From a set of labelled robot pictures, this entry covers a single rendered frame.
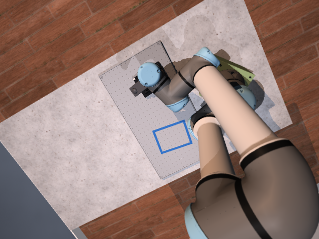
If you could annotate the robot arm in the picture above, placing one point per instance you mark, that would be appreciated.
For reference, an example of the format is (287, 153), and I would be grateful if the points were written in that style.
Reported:
(277, 199)

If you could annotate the black rectangular frame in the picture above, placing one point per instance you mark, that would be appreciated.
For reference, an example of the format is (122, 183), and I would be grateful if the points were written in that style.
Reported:
(148, 93)

